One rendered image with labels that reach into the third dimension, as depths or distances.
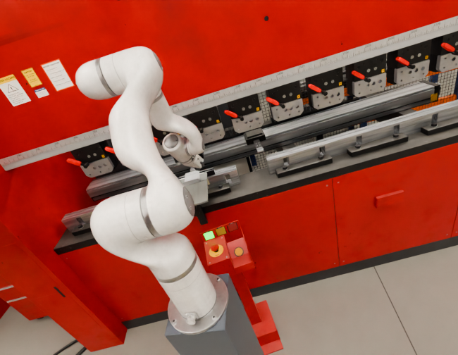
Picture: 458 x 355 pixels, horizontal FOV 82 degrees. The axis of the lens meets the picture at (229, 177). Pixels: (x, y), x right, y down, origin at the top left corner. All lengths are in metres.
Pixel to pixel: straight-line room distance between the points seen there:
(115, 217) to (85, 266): 1.25
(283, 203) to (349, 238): 0.54
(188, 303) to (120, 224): 0.31
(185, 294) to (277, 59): 1.00
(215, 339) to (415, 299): 1.43
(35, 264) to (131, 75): 1.27
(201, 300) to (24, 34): 1.19
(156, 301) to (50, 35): 1.59
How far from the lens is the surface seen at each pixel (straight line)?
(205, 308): 0.83
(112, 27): 1.28
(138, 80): 0.72
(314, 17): 1.32
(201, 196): 1.27
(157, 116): 1.00
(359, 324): 1.91
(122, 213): 0.60
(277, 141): 1.71
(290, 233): 1.64
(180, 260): 0.68
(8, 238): 1.68
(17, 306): 2.82
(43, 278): 1.83
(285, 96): 1.33
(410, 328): 1.94
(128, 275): 1.84
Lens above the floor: 1.70
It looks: 31 degrees down
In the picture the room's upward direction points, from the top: 19 degrees counter-clockwise
